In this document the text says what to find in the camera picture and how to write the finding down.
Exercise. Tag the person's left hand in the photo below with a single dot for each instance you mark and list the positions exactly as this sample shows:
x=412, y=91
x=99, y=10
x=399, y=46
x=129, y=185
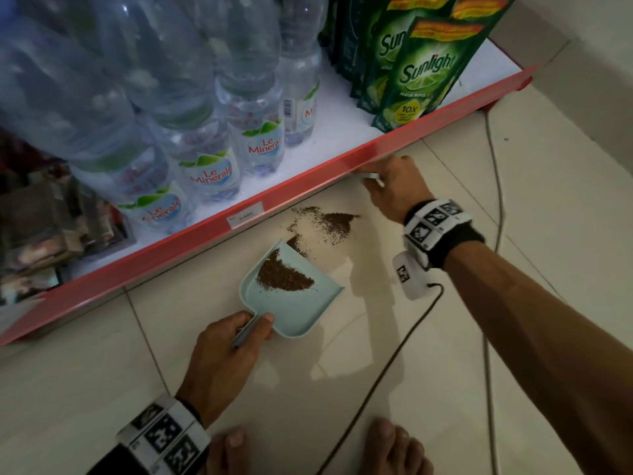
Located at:
x=217, y=366

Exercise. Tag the person's right hand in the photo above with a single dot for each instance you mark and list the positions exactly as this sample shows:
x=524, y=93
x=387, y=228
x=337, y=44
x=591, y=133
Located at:
x=400, y=192

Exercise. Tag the light blue brush white bristles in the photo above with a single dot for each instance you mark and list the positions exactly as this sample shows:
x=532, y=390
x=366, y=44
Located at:
x=371, y=177

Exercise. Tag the light blue plastic dustpan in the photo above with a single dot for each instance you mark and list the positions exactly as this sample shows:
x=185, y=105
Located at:
x=296, y=311

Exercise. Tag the brown granules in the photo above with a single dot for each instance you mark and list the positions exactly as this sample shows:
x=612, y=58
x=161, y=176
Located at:
x=282, y=279

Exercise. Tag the red edged store shelf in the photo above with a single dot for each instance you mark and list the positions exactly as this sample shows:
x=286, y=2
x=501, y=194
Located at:
x=198, y=237

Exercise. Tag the person's right forearm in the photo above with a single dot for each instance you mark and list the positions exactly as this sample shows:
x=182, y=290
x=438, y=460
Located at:
x=554, y=341

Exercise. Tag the person's right foot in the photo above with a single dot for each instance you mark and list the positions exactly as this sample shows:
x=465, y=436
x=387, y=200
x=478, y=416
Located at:
x=390, y=450

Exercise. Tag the black right wristband with markers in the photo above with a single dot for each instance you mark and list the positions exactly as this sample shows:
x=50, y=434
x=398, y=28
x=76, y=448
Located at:
x=435, y=232

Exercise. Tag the black wristband with markers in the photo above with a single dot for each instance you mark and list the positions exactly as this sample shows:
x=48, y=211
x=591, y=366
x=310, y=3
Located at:
x=435, y=232
x=163, y=435

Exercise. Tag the black left wristband with markers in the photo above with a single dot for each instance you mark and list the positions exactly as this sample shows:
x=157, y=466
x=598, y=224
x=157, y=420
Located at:
x=163, y=435

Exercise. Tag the stack of dark green pouches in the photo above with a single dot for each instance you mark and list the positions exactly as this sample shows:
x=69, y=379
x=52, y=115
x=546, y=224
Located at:
x=425, y=69

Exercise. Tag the pile of small brown packets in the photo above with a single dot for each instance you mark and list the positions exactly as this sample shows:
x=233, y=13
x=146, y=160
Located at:
x=44, y=232

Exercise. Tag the stack of clear water bottles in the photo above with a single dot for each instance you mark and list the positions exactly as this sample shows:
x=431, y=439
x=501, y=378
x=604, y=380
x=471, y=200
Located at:
x=148, y=93

